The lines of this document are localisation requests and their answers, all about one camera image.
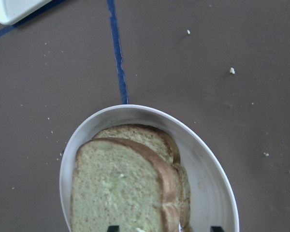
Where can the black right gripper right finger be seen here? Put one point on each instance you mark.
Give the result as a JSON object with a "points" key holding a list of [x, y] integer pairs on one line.
{"points": [[216, 229]]}

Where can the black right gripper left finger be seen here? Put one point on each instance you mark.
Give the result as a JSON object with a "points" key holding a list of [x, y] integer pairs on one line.
{"points": [[113, 228]]}

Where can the bread slice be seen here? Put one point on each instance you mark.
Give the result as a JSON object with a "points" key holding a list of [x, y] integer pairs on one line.
{"points": [[165, 146], [122, 182]]}

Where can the cream bear tray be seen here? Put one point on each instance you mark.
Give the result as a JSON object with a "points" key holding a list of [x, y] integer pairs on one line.
{"points": [[12, 11]]}

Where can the white round plate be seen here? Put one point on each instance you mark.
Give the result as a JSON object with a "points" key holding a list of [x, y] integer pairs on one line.
{"points": [[212, 200]]}

